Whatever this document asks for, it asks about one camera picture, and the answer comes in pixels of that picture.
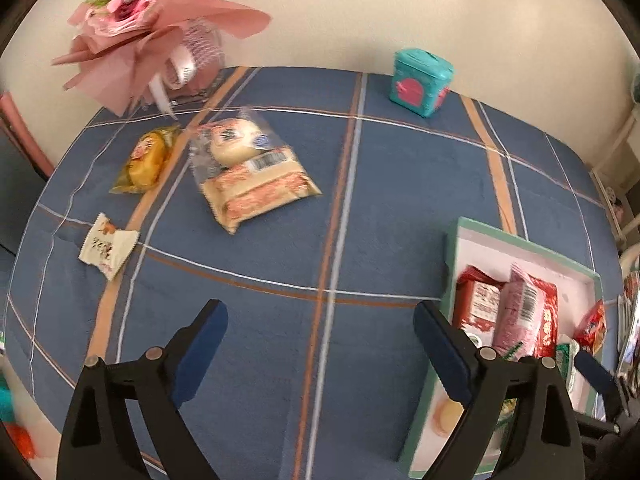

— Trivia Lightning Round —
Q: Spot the red patterned snack packet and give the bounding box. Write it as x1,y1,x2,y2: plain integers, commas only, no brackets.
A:
530,275,560,358

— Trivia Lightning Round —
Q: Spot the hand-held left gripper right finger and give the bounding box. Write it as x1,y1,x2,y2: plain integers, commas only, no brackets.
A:
414,301,586,480

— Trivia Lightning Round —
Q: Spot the yellow cake packet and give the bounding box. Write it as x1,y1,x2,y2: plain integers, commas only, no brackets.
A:
109,125,183,195

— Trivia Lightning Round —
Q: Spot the clear vase with mesh ribbon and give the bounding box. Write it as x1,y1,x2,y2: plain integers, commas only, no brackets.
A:
165,17,226,103

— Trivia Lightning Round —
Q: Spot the white box with teal rim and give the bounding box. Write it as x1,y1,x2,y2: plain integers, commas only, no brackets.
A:
397,216,603,478

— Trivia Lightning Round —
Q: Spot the pink flower bouquet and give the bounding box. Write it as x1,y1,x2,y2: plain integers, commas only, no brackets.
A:
51,0,272,116

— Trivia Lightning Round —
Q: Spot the teal toy box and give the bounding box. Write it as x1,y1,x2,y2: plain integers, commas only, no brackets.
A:
389,49,455,119

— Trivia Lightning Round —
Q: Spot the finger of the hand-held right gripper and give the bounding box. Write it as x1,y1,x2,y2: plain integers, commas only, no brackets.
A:
574,352,631,418

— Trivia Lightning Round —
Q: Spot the green and white foil packet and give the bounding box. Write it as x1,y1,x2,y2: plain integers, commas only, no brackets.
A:
555,341,581,393

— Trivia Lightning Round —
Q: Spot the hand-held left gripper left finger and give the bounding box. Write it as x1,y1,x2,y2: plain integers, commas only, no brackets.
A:
56,299,230,480

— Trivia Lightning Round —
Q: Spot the blue plaid tablecloth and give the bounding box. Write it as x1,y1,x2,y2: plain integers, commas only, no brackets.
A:
2,65,626,480

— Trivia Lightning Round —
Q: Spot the beige packet with red print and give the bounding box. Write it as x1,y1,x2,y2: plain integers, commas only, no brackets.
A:
200,147,322,235

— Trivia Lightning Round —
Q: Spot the small white candy packet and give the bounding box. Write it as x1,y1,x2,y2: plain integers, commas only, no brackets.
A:
78,212,141,282

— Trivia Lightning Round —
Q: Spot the green biscuit packet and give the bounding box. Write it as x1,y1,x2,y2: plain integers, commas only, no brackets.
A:
492,395,518,443

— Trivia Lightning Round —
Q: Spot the teal plastic object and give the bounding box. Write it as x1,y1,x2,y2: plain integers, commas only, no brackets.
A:
0,375,16,423

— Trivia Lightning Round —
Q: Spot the red cartoon snack packet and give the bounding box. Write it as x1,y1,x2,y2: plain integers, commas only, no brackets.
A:
572,300,608,356

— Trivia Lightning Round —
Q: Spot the white furniture frame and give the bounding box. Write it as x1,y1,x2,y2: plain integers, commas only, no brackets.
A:
590,105,640,241

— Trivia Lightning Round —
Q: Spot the red and white biscuit packet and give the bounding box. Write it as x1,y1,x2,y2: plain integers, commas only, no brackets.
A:
452,266,506,348

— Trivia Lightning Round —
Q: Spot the clear packet with round bun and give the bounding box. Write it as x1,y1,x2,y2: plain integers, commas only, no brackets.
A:
189,106,281,181

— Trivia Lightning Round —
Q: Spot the pink snack packet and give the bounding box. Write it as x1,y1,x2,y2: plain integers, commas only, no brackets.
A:
492,262,543,361

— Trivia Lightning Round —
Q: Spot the orange plastic object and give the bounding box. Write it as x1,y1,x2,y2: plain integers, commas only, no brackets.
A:
7,422,36,461

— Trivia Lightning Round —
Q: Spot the pink furniture edge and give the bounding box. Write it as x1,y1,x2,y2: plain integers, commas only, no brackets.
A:
0,92,56,176

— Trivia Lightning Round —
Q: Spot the round cream bun packet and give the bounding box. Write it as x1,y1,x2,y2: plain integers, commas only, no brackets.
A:
431,395,466,436

